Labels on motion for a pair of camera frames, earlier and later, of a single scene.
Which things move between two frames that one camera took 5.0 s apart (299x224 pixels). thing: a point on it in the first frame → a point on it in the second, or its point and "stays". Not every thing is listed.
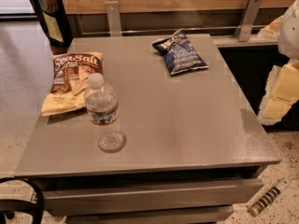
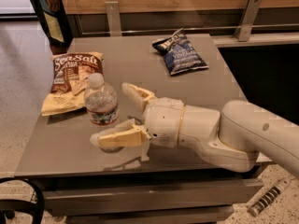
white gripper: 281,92 → 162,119
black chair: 7,206 stays
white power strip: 255,208 stays
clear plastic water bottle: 103,107 stays
